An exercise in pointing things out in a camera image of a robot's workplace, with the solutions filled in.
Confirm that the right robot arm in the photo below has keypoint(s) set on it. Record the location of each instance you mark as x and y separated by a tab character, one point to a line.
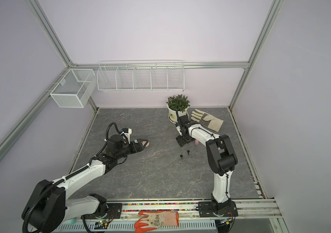
222	161

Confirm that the red white work glove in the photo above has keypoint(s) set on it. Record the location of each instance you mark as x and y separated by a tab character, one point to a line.
151	221

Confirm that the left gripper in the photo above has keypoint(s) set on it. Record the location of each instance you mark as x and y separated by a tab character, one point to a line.
140	148

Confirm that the potted green plant white pot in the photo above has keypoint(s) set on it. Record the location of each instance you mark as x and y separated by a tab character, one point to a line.
177	105

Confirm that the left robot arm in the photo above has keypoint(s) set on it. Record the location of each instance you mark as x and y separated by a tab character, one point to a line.
50	203

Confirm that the white wire shelf basket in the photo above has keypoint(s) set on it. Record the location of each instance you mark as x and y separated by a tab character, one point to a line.
141	75

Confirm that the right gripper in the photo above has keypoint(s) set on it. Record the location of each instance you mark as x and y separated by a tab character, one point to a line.
181	141

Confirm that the pink earbud charging case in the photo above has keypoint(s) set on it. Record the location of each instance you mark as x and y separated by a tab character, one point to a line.
145	143

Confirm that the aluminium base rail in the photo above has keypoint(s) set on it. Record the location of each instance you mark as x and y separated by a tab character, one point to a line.
191	209

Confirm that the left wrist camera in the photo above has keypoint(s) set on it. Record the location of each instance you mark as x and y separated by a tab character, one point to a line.
126	133

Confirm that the beige gardening glove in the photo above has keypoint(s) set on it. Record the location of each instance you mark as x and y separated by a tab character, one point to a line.
207	120

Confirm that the white mesh box basket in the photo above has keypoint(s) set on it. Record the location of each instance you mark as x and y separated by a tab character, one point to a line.
75	88

